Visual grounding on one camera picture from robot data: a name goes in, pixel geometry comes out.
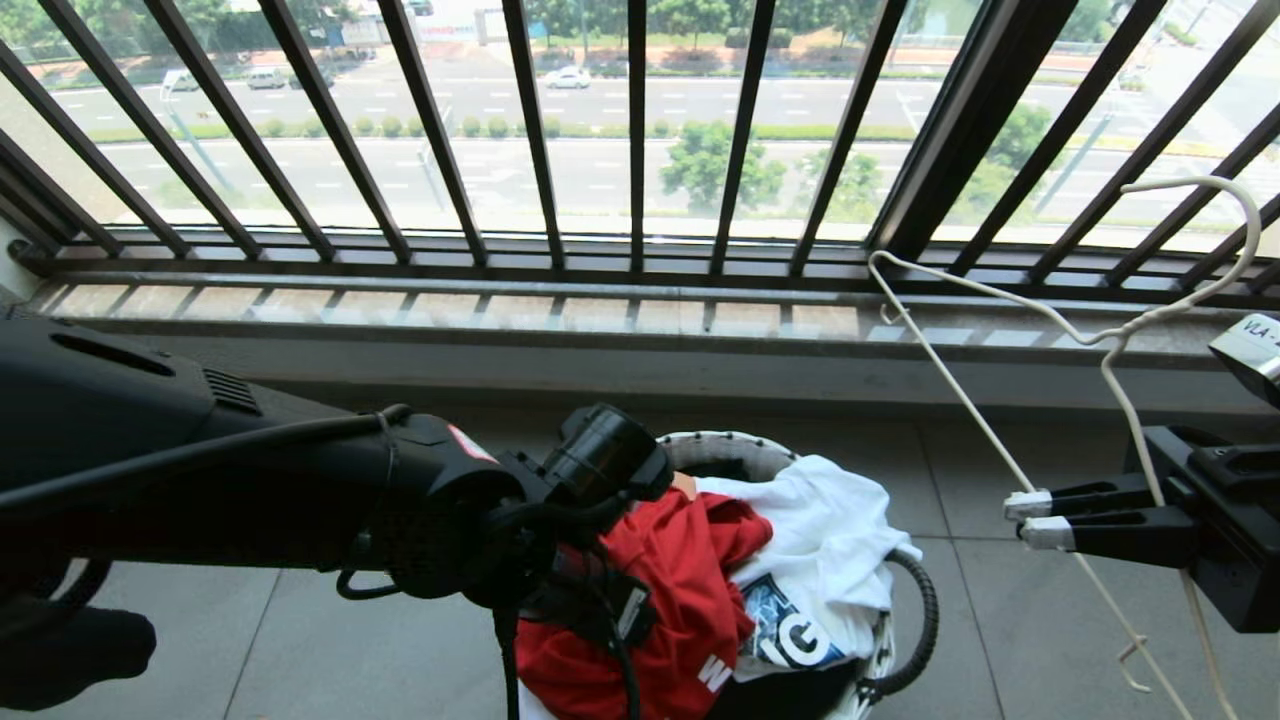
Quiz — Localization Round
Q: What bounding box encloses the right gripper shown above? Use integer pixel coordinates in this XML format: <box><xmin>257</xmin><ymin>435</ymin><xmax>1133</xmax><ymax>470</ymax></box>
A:
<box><xmin>1004</xmin><ymin>425</ymin><xmax>1280</xmax><ymax>634</ymax></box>

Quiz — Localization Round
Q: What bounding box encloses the white wire clothes hanger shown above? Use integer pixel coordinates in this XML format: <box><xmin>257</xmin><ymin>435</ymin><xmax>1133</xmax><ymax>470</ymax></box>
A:
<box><xmin>867</xmin><ymin>176</ymin><xmax>1264</xmax><ymax>720</ymax></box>

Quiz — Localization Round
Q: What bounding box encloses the white printed garment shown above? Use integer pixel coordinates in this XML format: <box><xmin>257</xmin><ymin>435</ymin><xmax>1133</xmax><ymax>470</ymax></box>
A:
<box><xmin>695</xmin><ymin>455</ymin><xmax>924</xmax><ymax>684</ymax></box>

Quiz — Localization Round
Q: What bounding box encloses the white laundry basket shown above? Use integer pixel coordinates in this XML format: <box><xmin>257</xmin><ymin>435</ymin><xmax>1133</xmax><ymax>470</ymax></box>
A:
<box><xmin>518</xmin><ymin>430</ymin><xmax>941</xmax><ymax>720</ymax></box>

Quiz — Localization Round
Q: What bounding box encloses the red garment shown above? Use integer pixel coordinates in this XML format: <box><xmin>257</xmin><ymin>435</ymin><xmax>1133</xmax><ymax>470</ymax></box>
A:
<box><xmin>515</xmin><ymin>487</ymin><xmax>775</xmax><ymax>720</ymax></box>

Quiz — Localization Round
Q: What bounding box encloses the green tree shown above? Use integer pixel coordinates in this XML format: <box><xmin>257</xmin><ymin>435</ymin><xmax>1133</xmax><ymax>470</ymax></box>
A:
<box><xmin>660</xmin><ymin>120</ymin><xmax>788</xmax><ymax>213</ymax></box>
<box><xmin>950</xmin><ymin>100</ymin><xmax>1053</xmax><ymax>223</ymax></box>

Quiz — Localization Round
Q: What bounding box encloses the black metal window railing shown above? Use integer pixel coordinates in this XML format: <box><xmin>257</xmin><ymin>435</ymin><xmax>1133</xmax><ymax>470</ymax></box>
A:
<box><xmin>0</xmin><ymin>0</ymin><xmax>1280</xmax><ymax>313</ymax></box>

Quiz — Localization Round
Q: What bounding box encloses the stone window sill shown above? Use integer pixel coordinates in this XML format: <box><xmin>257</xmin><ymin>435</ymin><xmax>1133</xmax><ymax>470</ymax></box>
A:
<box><xmin>20</xmin><ymin>282</ymin><xmax>1280</xmax><ymax>423</ymax></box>

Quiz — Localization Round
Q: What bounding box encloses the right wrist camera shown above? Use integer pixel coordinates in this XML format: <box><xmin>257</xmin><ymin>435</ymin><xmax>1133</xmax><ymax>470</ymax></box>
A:
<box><xmin>1208</xmin><ymin>313</ymin><xmax>1280</xmax><ymax>407</ymax></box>

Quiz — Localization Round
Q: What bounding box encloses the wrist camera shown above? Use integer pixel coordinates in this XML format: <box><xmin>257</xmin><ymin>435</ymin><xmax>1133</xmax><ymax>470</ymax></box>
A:
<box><xmin>556</xmin><ymin>545</ymin><xmax>657</xmax><ymax>651</ymax></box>
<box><xmin>1208</xmin><ymin>313</ymin><xmax>1280</xmax><ymax>407</ymax></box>

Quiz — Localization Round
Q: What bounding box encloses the black corrugated basket handle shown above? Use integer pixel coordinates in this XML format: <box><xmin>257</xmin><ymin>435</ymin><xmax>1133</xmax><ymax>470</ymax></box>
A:
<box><xmin>858</xmin><ymin>548</ymin><xmax>941</xmax><ymax>701</ymax></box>

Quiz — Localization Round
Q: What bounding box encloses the dark window frame post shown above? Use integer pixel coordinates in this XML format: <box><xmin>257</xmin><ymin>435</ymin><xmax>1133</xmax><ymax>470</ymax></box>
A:
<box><xmin>865</xmin><ymin>0</ymin><xmax>1083</xmax><ymax>263</ymax></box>

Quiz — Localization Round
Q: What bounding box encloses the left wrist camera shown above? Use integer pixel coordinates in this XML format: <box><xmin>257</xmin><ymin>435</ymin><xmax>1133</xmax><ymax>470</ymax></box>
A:
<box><xmin>556</xmin><ymin>545</ymin><xmax>657</xmax><ymax>651</ymax></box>

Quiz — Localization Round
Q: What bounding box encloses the black cable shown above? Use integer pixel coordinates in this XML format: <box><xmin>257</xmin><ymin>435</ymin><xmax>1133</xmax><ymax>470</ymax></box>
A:
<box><xmin>0</xmin><ymin>403</ymin><xmax>413</xmax><ymax>602</ymax></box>

